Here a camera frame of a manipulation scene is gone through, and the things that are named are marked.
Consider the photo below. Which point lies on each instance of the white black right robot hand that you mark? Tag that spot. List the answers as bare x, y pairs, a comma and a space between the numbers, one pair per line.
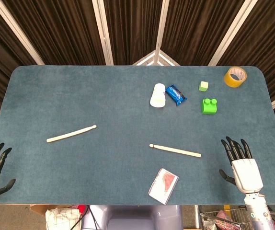
246, 175

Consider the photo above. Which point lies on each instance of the pale wooden drumstick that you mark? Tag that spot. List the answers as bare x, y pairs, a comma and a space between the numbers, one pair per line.
175, 150
70, 134

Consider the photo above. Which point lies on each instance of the green two-stud building brick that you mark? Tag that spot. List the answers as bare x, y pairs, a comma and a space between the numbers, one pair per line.
209, 107

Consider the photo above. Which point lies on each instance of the pink plastic packet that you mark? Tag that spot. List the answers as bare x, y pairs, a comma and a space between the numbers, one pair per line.
223, 215

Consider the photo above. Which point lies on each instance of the brown cardboard box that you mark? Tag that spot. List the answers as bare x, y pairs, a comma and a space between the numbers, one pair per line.
40, 208

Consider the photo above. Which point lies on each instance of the white checked cloth bag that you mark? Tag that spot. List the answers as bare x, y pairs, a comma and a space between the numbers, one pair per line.
60, 219

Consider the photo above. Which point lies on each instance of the clear box with red filling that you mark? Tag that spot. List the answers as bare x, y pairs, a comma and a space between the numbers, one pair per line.
163, 187

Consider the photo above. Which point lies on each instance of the yellow packing tape roll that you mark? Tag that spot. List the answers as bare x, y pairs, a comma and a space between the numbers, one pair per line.
227, 81

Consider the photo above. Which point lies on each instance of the small red object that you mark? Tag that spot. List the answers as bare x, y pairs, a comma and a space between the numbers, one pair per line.
81, 208

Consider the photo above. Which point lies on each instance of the small green cube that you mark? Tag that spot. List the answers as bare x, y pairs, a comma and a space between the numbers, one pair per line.
203, 86

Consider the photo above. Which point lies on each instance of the blue snack packet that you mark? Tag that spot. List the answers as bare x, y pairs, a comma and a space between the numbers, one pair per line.
175, 95

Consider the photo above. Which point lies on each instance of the white paper cup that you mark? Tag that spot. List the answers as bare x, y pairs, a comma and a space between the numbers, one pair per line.
157, 95

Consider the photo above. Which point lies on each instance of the lavender robot torso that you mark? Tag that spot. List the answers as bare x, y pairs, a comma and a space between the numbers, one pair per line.
132, 218

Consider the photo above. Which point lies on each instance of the blue felt table mat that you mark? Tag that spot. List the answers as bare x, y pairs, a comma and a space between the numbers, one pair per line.
104, 95

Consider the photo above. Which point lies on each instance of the dark brown pleated curtain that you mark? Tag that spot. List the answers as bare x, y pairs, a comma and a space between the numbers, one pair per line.
68, 31

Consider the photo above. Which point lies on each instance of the white angled frame base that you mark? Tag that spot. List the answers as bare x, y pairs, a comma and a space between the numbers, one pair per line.
143, 58

